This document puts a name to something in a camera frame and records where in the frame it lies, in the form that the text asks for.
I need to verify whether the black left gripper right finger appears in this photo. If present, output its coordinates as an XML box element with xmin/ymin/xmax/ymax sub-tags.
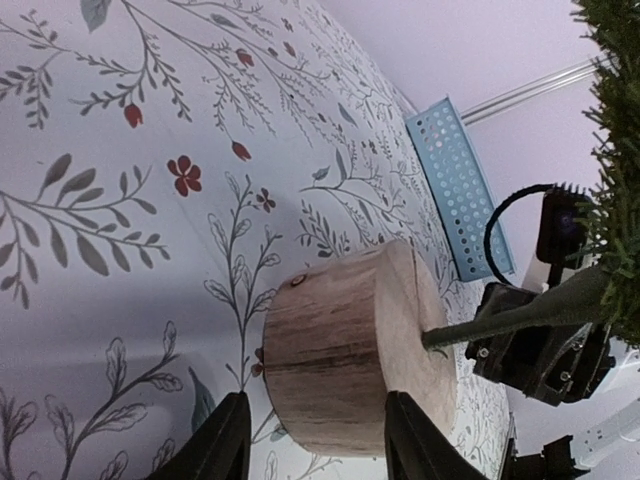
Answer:
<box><xmin>384</xmin><ymin>391</ymin><xmax>487</xmax><ymax>480</ymax></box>

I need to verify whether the floral patterned table mat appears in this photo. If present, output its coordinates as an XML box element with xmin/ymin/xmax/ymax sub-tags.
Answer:
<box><xmin>1</xmin><ymin>1</ymin><xmax>482</xmax><ymax>479</ymax></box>

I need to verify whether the small green christmas tree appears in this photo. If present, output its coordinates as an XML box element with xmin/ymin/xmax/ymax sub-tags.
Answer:
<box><xmin>421</xmin><ymin>1</ymin><xmax>639</xmax><ymax>350</ymax></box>

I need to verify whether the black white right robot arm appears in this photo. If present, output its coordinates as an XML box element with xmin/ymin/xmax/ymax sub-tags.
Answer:
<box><xmin>466</xmin><ymin>324</ymin><xmax>639</xmax><ymax>479</ymax></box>

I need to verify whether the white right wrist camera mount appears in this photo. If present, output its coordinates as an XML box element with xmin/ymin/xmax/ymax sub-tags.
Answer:
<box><xmin>522</xmin><ymin>184</ymin><xmax>589</xmax><ymax>293</ymax></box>

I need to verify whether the right aluminium corner post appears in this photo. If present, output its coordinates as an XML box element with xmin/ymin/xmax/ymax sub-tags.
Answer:
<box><xmin>461</xmin><ymin>55</ymin><xmax>612</xmax><ymax>126</ymax></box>

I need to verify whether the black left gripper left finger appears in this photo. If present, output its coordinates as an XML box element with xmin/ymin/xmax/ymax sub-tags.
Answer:
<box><xmin>149</xmin><ymin>392</ymin><xmax>251</xmax><ymax>480</ymax></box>

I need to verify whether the light blue plastic basket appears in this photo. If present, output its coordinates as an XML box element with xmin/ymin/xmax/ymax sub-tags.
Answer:
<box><xmin>405</xmin><ymin>97</ymin><xmax>494</xmax><ymax>282</ymax></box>

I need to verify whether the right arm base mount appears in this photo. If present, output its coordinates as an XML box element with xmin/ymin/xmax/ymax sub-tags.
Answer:
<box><xmin>500</xmin><ymin>412</ymin><xmax>590</xmax><ymax>480</ymax></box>

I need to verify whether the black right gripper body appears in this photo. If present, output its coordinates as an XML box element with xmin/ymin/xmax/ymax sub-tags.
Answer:
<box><xmin>464</xmin><ymin>282</ymin><xmax>614</xmax><ymax>409</ymax></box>

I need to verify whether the wooden tree stump base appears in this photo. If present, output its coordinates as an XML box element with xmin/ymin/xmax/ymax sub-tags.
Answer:
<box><xmin>263</xmin><ymin>240</ymin><xmax>457</xmax><ymax>457</ymax></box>

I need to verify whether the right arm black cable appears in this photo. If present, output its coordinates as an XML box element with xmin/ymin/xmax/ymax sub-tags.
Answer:
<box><xmin>482</xmin><ymin>183</ymin><xmax>556</xmax><ymax>286</ymax></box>

